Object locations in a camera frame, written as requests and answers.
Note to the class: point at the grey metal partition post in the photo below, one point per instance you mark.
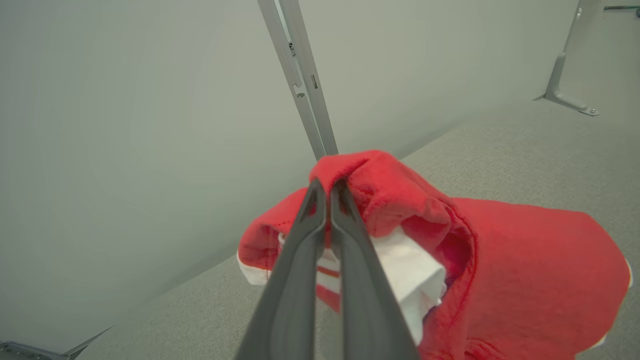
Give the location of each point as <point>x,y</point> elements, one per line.
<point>312,115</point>

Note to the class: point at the red white-trimmed sports garment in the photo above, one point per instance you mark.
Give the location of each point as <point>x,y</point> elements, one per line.
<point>525,275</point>

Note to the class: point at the grey fabric sofa seat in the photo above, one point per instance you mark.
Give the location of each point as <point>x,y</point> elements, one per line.
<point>500,165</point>

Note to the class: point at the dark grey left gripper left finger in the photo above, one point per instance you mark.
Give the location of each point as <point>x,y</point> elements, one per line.
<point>290,290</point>

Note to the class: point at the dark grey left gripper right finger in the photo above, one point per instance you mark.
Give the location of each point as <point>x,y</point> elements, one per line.
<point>365,300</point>

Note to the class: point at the grey metal partition foot bracket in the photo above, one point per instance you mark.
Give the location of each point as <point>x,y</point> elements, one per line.
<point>558,75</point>

